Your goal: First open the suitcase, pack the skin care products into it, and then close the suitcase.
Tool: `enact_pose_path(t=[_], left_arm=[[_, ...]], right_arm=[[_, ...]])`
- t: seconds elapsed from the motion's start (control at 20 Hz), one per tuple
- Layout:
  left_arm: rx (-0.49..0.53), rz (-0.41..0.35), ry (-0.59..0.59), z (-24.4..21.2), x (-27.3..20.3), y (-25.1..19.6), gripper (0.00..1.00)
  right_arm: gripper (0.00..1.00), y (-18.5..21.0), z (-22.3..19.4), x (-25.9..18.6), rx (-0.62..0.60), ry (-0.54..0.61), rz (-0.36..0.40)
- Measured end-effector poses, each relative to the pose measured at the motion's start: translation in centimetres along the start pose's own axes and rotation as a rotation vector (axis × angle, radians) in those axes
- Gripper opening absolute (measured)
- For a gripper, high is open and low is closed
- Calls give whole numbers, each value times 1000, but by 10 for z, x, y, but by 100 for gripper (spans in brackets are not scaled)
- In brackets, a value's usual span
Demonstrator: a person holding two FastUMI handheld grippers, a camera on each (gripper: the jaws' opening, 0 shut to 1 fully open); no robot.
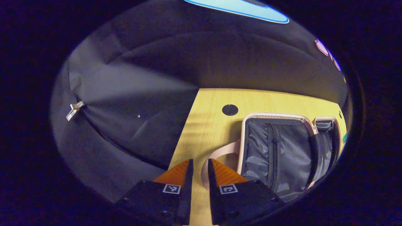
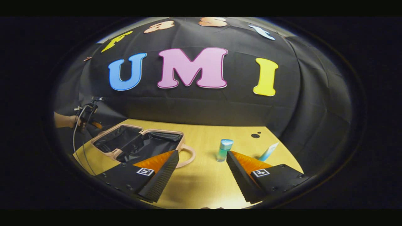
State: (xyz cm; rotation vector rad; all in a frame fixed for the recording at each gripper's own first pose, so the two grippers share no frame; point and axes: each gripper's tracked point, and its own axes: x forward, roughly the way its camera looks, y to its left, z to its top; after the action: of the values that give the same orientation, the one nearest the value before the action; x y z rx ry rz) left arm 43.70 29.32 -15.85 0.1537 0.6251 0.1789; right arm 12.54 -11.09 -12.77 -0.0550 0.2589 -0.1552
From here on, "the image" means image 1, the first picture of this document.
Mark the white cloth clip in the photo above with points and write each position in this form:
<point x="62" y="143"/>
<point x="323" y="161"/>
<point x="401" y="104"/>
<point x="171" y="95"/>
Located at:
<point x="74" y="110"/>

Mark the black backdrop cloth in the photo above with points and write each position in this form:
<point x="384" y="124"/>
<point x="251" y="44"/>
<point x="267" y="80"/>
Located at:
<point x="157" y="78"/>

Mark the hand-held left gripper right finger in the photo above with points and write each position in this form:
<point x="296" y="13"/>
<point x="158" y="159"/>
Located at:
<point x="213" y="197"/>

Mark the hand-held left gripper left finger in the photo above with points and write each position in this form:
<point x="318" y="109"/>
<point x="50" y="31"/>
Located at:
<point x="186" y="201"/>

